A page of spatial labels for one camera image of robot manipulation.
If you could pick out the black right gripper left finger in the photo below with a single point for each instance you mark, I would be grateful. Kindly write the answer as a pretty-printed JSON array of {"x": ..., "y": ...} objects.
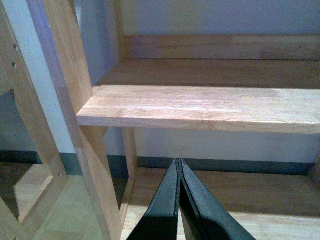
[{"x": 160, "y": 221}]

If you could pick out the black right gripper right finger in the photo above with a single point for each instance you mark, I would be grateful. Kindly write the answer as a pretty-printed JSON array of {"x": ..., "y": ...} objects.
[{"x": 203, "y": 217}]

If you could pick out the wooden shelf unit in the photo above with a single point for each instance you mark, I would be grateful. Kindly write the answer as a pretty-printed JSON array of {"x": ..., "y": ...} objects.
[{"x": 239, "y": 83}]

